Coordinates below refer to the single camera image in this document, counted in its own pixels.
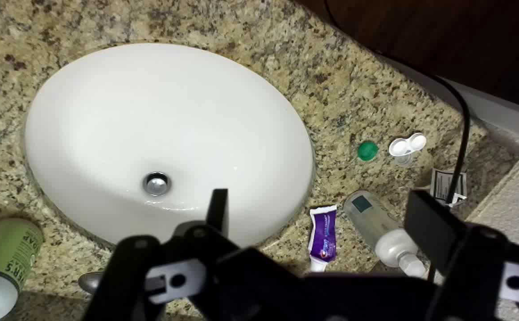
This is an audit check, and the black power cable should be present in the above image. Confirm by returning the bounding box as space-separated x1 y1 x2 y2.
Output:
430 74 472 204

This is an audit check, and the chrome sink drain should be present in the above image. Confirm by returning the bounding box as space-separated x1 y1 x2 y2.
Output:
141 172 173 199

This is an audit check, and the silver plug adapter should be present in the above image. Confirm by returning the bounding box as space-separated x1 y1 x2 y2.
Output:
428 168 471 207

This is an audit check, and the grey white lotion bottle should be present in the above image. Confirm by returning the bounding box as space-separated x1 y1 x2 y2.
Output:
342 191 430 281

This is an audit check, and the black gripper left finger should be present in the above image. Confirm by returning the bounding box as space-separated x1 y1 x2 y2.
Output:
82 188 241 321

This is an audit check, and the white contact lens case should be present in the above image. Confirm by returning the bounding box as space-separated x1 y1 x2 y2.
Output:
387 133 428 161

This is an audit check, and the purple toothpaste tube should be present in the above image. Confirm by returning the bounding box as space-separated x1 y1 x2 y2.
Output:
305 204 339 273

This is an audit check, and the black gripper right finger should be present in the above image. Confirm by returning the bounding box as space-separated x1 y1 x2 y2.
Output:
403 190 519 321

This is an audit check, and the small green round cap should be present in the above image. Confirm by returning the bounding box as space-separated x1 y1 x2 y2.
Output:
356 140 380 163

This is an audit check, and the white oval sink basin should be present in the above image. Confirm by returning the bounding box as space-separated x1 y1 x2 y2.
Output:
21 42 315 250

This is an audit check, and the grey metal faucet part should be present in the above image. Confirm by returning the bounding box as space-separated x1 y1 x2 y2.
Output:
76 270 107 297

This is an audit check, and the green spray can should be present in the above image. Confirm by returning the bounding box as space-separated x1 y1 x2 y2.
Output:
0 216 46 321

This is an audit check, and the white textured towel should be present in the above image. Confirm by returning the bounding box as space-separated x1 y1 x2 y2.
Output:
465 150 519 247

